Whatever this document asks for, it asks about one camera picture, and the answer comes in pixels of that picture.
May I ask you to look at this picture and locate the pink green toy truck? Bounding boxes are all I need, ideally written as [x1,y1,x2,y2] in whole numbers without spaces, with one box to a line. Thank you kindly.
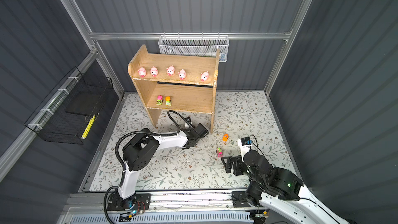
[216,147,223,158]

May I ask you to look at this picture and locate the orange green mixer truck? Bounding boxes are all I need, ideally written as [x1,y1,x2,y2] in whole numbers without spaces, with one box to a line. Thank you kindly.
[165,96,172,106]

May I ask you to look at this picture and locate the pink pig toy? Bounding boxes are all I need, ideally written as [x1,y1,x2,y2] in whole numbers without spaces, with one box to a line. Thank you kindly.
[201,71,209,82]
[166,65,175,76]
[178,69,186,80]
[137,67,147,78]
[150,66,159,77]

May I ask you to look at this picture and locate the pink pig toy front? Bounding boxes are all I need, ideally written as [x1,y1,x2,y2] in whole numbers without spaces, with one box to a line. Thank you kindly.
[166,65,175,76]

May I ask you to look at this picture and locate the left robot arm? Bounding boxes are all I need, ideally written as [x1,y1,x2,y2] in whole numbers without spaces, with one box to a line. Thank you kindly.
[104,110,209,211]

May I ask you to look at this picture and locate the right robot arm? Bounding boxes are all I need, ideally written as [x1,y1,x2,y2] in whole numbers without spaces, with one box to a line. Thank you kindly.
[221,150,355,224]

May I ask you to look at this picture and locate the wooden two-tier shelf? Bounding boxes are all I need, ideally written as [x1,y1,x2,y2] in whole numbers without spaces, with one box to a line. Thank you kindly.
[127,45,219,131]

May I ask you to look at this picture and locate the orange toy car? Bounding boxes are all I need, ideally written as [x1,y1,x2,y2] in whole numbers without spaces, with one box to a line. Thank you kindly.
[222,134,229,142]

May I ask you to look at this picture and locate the white vented cover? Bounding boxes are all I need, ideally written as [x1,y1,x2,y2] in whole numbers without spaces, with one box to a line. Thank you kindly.
[69,211,254,224]

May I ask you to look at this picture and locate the yellow corn toy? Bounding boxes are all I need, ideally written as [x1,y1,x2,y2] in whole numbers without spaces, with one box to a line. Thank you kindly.
[81,115,96,140]

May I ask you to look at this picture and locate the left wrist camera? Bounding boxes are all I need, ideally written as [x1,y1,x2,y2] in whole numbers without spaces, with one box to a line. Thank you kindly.
[184,117,192,129]

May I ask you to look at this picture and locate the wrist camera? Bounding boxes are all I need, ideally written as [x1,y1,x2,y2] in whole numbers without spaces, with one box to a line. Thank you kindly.
[237,137,252,159]
[184,117,192,129]

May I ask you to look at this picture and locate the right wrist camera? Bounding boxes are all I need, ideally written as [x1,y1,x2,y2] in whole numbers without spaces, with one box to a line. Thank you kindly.
[237,137,252,159]

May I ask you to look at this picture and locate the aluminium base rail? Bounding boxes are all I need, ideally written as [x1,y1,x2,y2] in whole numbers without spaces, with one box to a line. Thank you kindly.
[66,187,315,212]

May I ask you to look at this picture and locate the white wire mesh basket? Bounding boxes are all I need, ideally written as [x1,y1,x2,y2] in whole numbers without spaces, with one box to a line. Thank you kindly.
[158,36,230,57]

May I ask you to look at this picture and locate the black wire basket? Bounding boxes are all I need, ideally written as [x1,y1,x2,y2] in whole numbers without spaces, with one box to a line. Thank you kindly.
[25,67,114,145]

